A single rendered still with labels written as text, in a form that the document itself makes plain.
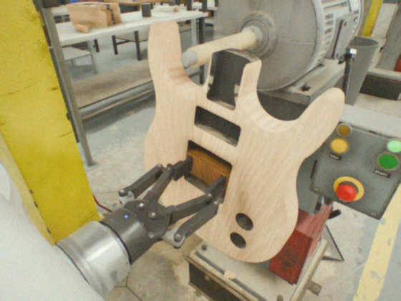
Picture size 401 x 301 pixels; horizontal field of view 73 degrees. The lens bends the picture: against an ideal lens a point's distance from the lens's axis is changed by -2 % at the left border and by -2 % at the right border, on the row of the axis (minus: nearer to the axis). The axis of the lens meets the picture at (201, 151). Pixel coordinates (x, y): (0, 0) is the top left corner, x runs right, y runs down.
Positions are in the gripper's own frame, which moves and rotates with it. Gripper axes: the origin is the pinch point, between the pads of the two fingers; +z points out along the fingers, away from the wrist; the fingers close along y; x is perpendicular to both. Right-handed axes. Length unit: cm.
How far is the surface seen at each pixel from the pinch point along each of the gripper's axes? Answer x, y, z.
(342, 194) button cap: -5.3, 21.9, 20.9
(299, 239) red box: -45, 18, 39
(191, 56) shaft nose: 19.6, -6.8, 2.1
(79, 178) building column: -69, -85, 14
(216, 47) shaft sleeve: 19.9, -6.5, 8.3
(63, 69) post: -42, -155, 51
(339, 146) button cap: 3.7, 17.0, 22.9
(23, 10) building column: 8, -94, 13
